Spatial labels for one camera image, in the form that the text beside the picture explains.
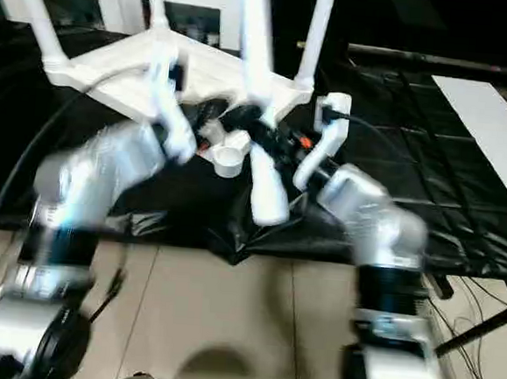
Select white plastic table top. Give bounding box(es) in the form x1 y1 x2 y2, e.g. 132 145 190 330
34 18 320 185

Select black case with gold label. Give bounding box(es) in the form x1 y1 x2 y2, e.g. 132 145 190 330
269 0 356 82

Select black mat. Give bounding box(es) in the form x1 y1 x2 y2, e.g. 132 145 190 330
0 15 507 285

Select black long bar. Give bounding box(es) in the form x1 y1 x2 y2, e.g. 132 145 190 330
346 42 507 77

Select white flat sheet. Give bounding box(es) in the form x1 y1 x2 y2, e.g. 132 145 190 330
421 74 507 214

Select black stand leg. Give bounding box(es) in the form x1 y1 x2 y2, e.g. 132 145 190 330
435 296 507 362
427 273 455 302

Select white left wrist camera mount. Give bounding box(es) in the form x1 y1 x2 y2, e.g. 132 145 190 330
140 49 204 165

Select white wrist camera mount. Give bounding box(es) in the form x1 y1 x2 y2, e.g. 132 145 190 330
140 49 204 165
292 89 354 193

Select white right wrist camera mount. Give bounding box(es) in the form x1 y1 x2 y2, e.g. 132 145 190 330
292 89 354 193

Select thin floor cables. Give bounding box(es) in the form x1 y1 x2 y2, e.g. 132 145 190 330
418 272 507 379

